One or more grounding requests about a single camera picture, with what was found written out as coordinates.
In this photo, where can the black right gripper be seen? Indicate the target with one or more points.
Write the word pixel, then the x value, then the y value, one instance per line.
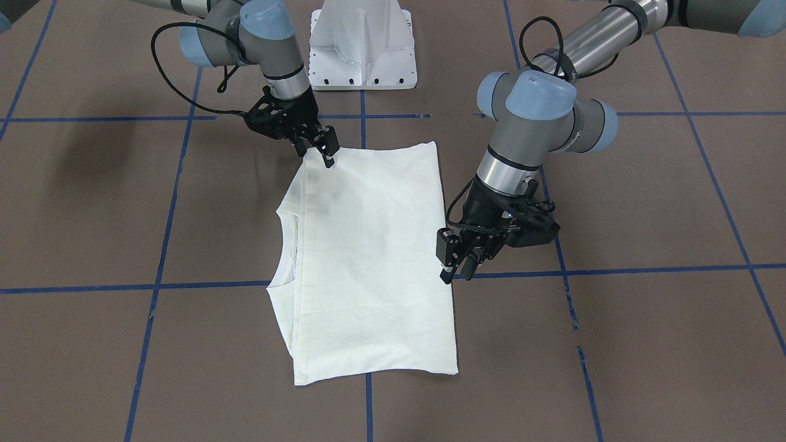
pixel 297 116

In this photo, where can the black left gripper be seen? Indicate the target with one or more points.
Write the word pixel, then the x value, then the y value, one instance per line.
pixel 479 212

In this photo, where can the cream long-sleeve printed shirt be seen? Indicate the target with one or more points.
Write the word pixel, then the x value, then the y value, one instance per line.
pixel 358 287

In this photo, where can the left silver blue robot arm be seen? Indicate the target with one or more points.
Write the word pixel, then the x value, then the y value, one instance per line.
pixel 538 111

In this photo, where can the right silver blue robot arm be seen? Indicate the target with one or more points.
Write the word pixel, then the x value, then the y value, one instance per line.
pixel 234 34

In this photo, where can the white camera pole base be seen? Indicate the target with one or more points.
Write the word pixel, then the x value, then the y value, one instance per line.
pixel 362 45

